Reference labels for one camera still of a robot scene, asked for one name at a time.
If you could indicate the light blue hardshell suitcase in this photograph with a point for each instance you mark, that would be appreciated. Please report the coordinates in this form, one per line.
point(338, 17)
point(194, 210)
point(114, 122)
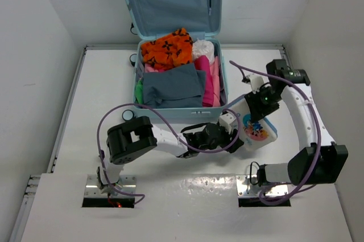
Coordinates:
point(154, 19)

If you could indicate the green towel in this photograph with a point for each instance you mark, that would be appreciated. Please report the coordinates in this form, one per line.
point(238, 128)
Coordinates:
point(138, 93)

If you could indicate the rear suitcase wheel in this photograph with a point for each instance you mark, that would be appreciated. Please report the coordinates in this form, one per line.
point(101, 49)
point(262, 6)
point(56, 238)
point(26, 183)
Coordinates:
point(133, 59)

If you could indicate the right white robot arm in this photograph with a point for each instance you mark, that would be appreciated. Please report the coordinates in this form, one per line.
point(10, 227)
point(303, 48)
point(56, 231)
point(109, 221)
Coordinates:
point(320, 159)

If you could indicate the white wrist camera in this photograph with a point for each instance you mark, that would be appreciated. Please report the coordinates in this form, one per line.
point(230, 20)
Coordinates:
point(229, 122)
point(255, 81)

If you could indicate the suitcase wheel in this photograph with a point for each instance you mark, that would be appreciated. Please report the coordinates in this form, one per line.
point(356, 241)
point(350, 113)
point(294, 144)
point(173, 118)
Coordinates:
point(133, 59)
point(128, 115)

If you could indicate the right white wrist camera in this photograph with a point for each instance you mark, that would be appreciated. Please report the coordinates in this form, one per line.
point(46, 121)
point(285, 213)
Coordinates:
point(255, 81)

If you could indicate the pink sweatshirt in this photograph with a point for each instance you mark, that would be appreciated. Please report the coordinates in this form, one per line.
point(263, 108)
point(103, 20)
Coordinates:
point(215, 73)

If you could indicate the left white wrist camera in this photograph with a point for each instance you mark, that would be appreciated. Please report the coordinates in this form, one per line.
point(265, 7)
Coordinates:
point(229, 122)

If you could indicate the front suitcase wheel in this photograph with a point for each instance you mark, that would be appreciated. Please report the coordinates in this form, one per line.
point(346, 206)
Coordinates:
point(128, 115)

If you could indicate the grey-blue garment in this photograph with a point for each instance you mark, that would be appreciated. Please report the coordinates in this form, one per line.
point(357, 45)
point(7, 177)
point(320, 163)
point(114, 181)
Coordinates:
point(180, 87)

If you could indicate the magenta cloth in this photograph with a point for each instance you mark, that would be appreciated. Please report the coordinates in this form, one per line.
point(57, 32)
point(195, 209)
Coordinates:
point(203, 69)

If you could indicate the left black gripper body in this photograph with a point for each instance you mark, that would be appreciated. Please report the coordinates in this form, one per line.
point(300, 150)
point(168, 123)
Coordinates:
point(223, 138)

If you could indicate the orange patterned fleece cloth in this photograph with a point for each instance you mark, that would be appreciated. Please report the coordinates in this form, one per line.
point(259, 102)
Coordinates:
point(170, 51)

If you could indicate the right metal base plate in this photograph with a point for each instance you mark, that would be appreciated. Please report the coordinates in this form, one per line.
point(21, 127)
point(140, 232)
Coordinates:
point(247, 188)

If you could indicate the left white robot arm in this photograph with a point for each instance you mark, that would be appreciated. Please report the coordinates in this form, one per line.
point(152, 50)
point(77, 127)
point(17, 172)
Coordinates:
point(134, 138)

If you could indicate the white plastic bag bundle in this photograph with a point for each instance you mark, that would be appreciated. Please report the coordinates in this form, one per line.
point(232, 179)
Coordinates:
point(203, 48)

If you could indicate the white first aid case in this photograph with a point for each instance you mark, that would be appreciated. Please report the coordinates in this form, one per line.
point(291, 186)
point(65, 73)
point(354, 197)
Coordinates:
point(255, 135)

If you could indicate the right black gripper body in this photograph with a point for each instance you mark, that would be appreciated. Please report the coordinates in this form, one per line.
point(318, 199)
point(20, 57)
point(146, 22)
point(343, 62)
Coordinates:
point(264, 97)

